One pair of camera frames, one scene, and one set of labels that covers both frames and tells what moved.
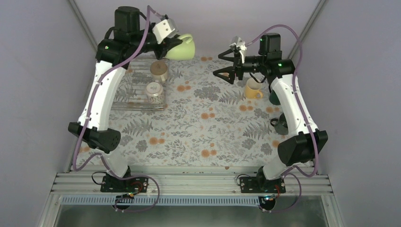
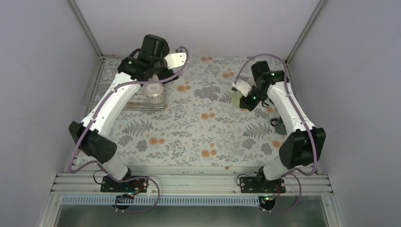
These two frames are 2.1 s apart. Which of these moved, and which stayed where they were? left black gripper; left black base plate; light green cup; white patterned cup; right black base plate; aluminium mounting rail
Moved: light green cup; left black gripper
Stayed: right black base plate; white patterned cup; aluminium mounting rail; left black base plate
